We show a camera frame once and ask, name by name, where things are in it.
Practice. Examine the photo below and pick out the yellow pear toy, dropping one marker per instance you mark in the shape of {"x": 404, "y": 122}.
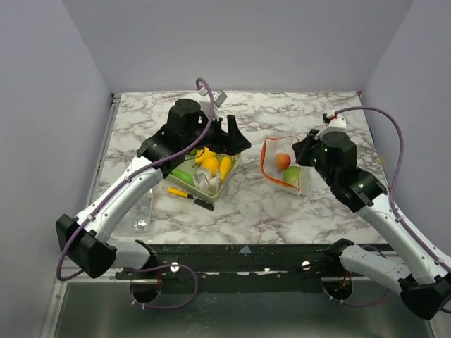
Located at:
{"x": 203, "y": 154}

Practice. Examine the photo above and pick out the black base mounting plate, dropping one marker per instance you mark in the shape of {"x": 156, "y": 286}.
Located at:
{"x": 239, "y": 268}

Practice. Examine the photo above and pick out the orange peach toy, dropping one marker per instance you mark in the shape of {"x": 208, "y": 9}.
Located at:
{"x": 283, "y": 161}

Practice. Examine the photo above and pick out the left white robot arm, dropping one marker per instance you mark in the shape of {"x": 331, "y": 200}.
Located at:
{"x": 85, "y": 238}

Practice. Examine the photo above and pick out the yellow handled black brush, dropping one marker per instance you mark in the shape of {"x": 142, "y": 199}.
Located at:
{"x": 204, "y": 204}

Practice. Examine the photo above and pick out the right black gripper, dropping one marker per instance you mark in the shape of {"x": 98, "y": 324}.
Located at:
{"x": 303, "y": 151}

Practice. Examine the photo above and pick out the pale green perforated basket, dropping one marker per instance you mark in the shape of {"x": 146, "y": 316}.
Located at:
{"x": 190, "y": 167}

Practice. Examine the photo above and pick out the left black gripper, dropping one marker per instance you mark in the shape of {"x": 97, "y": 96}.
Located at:
{"x": 231, "y": 143}

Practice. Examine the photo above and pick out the yellow corn toy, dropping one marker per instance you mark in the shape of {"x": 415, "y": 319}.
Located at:
{"x": 225, "y": 167}

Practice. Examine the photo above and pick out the yellow orange round fruit toy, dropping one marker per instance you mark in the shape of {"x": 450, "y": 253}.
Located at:
{"x": 212, "y": 164}

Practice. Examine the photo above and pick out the green cabbage toy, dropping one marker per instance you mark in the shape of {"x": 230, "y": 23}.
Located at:
{"x": 291, "y": 175}

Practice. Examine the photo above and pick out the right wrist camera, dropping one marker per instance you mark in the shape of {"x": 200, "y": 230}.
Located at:
{"x": 334, "y": 123}

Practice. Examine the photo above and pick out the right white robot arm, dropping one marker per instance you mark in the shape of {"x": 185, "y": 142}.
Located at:
{"x": 422, "y": 279}

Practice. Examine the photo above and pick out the clear zip top bag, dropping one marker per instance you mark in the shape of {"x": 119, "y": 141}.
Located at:
{"x": 272, "y": 146}

